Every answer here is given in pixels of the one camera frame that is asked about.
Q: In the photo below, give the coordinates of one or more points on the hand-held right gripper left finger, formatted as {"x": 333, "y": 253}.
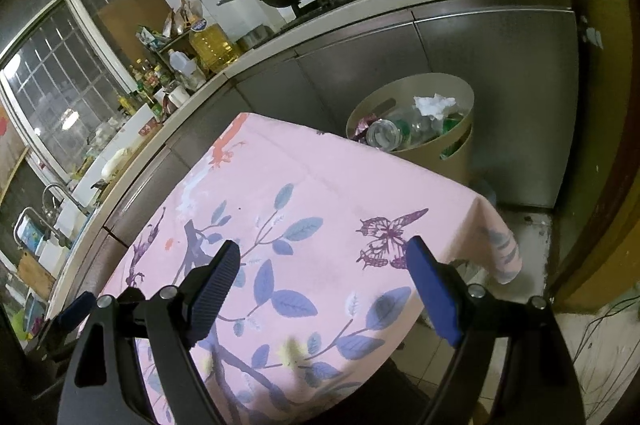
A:
{"x": 215, "y": 295}

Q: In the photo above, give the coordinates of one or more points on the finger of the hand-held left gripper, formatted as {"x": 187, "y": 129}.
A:
{"x": 75, "y": 311}

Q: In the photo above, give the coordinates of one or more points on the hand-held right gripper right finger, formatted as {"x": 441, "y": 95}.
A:
{"x": 432, "y": 290}

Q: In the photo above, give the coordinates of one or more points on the beige trash bin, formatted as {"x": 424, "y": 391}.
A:
{"x": 415, "y": 160}

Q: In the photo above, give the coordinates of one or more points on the wooden chopping block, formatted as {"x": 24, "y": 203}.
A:
{"x": 35, "y": 275}

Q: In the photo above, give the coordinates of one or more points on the lime green cloth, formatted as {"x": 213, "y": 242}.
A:
{"x": 20, "y": 320}

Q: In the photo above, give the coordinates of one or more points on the blue and white detergent jug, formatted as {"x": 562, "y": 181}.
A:
{"x": 32, "y": 240}

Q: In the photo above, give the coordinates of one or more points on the low chrome faucet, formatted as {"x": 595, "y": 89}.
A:
{"x": 30, "y": 217}

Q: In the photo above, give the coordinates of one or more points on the tall chrome faucet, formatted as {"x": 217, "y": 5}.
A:
{"x": 52, "y": 192}

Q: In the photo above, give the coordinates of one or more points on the pink printed tablecloth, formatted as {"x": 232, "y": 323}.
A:
{"x": 320, "y": 185}

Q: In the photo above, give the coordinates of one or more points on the white radish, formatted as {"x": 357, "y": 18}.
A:
{"x": 115, "y": 162}

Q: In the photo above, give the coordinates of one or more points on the white cup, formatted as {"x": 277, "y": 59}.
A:
{"x": 177, "y": 96}

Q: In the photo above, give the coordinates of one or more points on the barred kitchen window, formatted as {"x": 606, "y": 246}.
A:
{"x": 60, "y": 90}

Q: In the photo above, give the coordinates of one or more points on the row of condiment bottles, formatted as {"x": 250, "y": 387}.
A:
{"x": 145, "y": 80}

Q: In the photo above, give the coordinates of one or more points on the white plastic jug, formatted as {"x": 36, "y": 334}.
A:
{"x": 182, "y": 64}

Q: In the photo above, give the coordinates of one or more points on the steel kitchen counter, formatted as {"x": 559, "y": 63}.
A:
{"x": 360, "y": 55}

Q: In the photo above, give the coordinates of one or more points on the yellow cooking oil bottle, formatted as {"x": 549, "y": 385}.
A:
{"x": 212, "y": 47}

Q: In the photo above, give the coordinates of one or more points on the steel bowl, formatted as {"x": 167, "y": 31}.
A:
{"x": 252, "y": 37}

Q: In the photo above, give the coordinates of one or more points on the pile of food bags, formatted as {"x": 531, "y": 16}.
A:
{"x": 182, "y": 17}

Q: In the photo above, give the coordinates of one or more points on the white wall socket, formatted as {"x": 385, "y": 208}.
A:
{"x": 592, "y": 37}

